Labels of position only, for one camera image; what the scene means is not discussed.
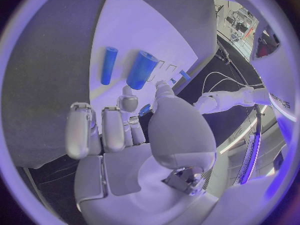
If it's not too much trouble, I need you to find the blue gear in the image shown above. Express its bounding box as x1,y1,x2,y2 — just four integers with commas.
137,103,152,117

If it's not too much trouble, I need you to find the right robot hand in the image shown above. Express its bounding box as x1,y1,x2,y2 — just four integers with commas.
64,80,220,225

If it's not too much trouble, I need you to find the white task board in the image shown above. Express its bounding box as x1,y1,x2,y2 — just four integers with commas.
88,0,200,106

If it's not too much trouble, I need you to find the blue block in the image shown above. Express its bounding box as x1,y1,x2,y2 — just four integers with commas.
178,69,192,80

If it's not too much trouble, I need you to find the blue long thin cylinder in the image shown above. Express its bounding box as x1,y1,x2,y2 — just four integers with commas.
100,46,119,86

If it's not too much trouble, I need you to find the white cable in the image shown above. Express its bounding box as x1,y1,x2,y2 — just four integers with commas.
207,78,253,93
201,71,265,96

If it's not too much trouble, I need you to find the black cable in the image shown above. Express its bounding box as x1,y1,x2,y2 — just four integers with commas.
216,40,265,136

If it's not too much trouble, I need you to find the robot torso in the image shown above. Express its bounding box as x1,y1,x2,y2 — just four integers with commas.
249,20,299,125

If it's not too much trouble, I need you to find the glowing light bar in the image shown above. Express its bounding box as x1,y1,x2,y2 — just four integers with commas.
237,131,262,186

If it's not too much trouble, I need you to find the blue fat cylinder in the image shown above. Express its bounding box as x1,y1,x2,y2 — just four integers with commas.
125,50,160,90

